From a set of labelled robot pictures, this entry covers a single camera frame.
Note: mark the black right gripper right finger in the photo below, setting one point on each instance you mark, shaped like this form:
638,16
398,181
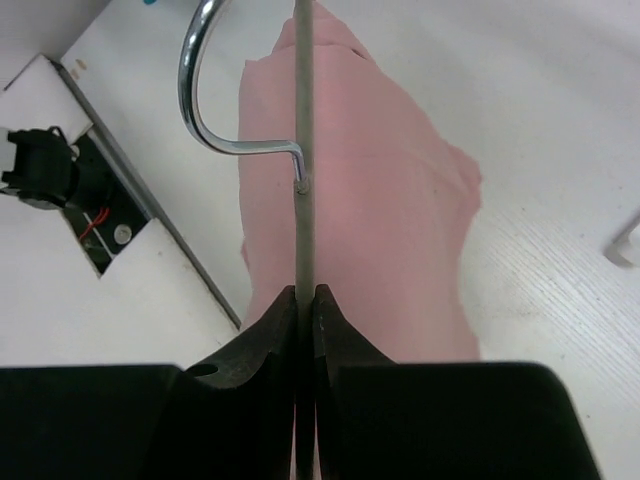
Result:
378,419

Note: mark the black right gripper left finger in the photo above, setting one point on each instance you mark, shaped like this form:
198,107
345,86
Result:
230,416

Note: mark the pink trousers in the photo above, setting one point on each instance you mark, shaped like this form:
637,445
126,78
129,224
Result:
393,200

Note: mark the grey clothes hanger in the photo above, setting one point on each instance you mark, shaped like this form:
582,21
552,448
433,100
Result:
198,33

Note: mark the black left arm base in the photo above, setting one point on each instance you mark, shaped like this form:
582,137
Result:
104,215

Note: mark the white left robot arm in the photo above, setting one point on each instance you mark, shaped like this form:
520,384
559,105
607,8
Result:
43,175

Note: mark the white rack base foot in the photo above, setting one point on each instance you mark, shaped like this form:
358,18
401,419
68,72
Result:
622,249

